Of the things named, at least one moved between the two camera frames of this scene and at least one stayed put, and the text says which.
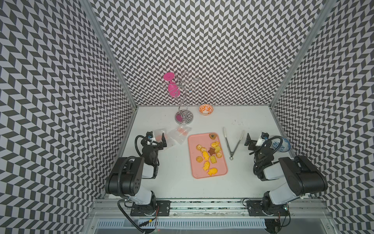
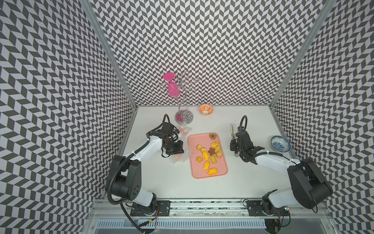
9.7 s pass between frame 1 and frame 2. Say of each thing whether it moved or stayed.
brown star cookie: stayed
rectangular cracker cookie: stayed
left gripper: moved
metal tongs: moved
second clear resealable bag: stayed
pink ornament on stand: stayed
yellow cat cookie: stayed
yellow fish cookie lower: stayed
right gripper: moved
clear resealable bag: moved
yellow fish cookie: stayed
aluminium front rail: stayed
